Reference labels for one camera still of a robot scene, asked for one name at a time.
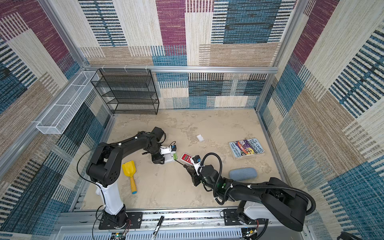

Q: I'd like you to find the black yellow screwdriver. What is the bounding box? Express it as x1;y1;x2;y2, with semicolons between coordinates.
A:
177;161;196;176

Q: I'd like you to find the white battery cover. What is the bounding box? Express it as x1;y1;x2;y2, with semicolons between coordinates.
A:
197;135;204;142

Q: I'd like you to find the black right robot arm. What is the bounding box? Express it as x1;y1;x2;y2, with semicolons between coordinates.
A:
183;153;316;232

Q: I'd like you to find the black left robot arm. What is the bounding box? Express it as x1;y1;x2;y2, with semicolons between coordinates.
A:
86;127;166;217

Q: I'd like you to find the red white remote control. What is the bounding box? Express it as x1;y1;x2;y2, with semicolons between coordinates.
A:
180;153;193;166

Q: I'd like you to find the yellow toy shovel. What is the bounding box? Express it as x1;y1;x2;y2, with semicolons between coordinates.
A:
122;161;137;194

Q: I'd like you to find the blue grey sponge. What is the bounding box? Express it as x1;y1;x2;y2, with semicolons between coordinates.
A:
229;168;258;182

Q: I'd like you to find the colourful magazine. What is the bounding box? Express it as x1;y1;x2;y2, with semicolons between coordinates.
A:
229;138;265;159

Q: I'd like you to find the black marker pen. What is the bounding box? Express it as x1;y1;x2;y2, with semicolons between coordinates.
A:
151;216;165;240

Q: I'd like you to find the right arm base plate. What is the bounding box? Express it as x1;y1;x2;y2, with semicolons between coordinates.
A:
220;209;266;226

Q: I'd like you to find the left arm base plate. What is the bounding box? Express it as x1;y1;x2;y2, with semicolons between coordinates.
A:
98;211;143;230

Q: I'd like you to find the black wire shelf rack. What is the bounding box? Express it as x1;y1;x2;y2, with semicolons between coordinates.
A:
91;69;160;115

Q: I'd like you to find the white mesh wall basket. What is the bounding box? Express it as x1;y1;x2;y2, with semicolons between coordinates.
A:
36;71;96;135

